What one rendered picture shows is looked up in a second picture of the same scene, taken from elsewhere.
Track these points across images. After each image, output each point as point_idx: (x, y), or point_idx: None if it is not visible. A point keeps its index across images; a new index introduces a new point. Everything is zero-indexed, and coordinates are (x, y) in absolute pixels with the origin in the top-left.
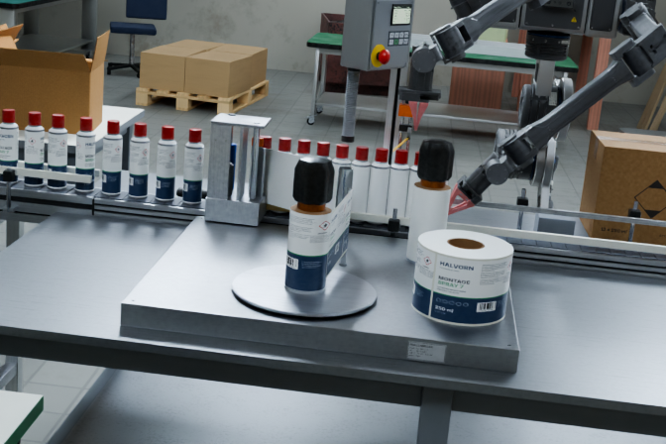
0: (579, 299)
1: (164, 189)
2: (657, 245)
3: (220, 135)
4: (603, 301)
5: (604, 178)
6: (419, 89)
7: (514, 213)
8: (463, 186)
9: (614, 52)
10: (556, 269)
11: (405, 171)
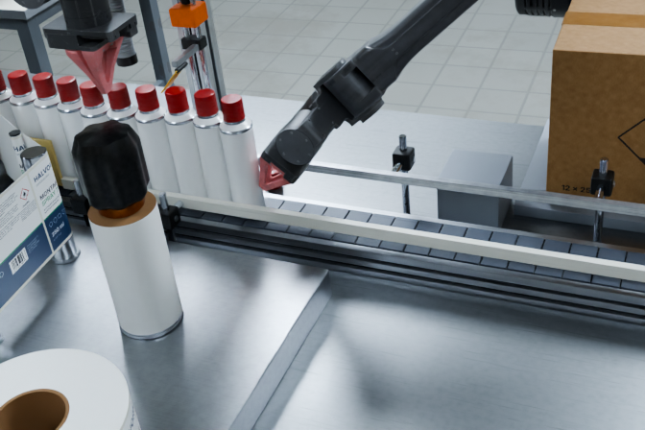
0: (409, 409)
1: None
2: (621, 263)
3: None
4: (455, 416)
5: (558, 106)
6: (75, 26)
7: (471, 121)
8: (262, 156)
9: None
10: (435, 294)
11: (183, 126)
